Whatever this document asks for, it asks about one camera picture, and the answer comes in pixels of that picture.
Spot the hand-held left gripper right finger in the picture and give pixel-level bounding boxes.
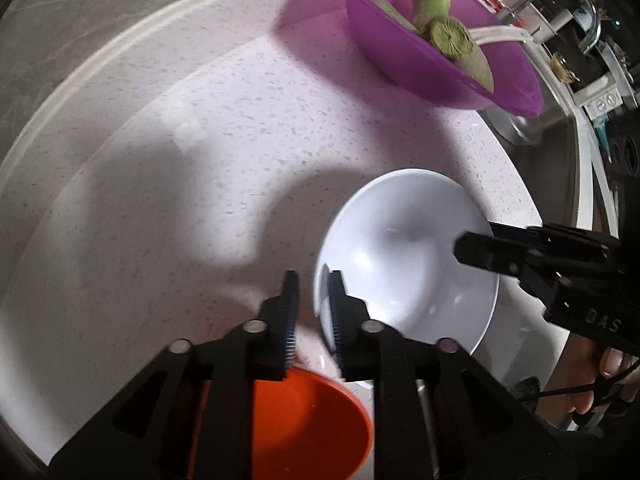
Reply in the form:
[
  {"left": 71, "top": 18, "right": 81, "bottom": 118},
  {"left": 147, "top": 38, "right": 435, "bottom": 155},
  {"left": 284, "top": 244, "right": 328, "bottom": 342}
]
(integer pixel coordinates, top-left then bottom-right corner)
[{"left": 327, "top": 270, "right": 566, "bottom": 480}]

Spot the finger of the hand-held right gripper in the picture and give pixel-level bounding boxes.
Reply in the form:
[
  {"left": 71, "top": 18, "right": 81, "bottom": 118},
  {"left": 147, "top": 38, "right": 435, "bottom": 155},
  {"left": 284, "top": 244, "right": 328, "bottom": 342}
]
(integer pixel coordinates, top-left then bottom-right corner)
[
  {"left": 453, "top": 231, "right": 562, "bottom": 302},
  {"left": 489, "top": 221, "right": 622, "bottom": 257}
]

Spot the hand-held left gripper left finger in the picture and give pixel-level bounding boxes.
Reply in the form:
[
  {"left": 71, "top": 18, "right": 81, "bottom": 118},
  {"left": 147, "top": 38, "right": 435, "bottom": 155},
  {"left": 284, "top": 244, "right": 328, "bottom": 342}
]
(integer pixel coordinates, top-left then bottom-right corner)
[{"left": 47, "top": 270, "right": 301, "bottom": 480}]

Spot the small white bowl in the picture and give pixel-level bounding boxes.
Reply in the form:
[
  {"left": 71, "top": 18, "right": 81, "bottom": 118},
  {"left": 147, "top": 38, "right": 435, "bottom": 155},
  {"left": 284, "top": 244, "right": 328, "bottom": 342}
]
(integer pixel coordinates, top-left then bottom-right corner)
[{"left": 312, "top": 169, "right": 501, "bottom": 361}]

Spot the orange bowl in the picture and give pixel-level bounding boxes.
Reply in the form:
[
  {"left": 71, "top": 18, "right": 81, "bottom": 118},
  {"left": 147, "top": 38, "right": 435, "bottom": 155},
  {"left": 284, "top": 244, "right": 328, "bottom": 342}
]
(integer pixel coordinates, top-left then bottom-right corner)
[{"left": 187, "top": 367, "right": 375, "bottom": 480}]

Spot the person's right hand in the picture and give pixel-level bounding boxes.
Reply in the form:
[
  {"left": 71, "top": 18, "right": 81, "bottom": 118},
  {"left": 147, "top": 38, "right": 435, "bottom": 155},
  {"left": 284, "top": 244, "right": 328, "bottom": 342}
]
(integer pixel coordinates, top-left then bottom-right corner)
[{"left": 565, "top": 332, "right": 640, "bottom": 428}]

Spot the stainless steel sink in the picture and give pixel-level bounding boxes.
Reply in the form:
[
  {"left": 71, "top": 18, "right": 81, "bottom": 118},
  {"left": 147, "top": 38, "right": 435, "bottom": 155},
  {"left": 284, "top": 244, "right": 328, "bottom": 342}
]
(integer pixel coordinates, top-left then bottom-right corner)
[{"left": 480, "top": 105, "right": 578, "bottom": 233}]

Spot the white spoon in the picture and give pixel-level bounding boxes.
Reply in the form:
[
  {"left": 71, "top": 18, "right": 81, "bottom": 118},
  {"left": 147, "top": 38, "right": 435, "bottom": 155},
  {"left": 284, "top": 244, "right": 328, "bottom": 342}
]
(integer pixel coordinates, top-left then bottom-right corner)
[{"left": 472, "top": 25, "right": 534, "bottom": 47}]

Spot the purple plastic basin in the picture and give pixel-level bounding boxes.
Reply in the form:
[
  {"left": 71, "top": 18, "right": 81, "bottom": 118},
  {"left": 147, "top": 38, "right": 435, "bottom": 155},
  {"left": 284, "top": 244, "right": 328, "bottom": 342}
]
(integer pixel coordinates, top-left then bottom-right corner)
[{"left": 320, "top": 0, "right": 545, "bottom": 117}]

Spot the chrome faucet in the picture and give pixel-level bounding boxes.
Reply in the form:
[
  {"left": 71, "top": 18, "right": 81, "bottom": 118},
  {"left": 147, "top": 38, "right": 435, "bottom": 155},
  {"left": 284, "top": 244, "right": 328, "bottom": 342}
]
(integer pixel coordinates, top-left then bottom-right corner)
[{"left": 505, "top": 0, "right": 601, "bottom": 56}]

